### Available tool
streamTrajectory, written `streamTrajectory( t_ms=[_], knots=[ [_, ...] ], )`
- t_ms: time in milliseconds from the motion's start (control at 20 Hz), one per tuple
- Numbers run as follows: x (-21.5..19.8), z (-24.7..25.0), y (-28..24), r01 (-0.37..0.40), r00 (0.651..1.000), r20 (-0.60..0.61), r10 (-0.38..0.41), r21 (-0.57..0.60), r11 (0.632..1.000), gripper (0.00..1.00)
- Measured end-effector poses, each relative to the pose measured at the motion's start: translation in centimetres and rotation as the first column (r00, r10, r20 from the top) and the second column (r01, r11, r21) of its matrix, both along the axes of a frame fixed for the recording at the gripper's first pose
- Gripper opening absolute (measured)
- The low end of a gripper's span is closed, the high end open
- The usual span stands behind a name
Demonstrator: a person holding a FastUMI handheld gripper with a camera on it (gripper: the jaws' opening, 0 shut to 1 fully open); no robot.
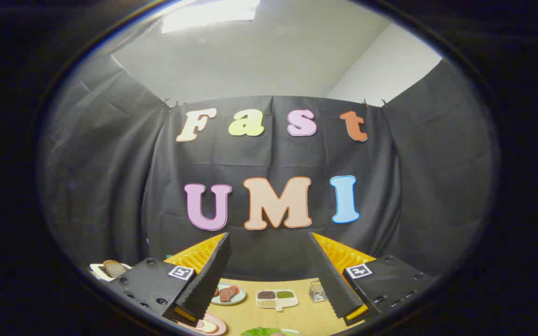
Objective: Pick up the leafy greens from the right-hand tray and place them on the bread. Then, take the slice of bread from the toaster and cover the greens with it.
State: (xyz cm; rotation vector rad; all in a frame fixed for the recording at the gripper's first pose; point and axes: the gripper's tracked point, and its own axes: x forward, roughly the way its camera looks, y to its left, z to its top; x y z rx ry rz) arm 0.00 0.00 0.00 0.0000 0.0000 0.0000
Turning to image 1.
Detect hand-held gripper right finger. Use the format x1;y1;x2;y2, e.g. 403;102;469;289
305;231;439;327

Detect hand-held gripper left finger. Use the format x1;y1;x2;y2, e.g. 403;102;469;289
108;232;232;328

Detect green lettuce leaf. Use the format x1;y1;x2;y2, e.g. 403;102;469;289
241;327;297;336

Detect brown toast slice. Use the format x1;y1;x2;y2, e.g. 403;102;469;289
103;260;128;278

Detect light green plate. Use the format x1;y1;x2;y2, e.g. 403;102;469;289
211;282;247;306

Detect pink plate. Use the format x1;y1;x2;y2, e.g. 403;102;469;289
178;312;227;336

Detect white divided dish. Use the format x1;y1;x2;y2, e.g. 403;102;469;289
256;289;299;312

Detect white toaster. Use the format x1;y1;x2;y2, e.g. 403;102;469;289
89;263;132;282

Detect wire utensil holder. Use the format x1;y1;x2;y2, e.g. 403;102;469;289
309;280;329;303

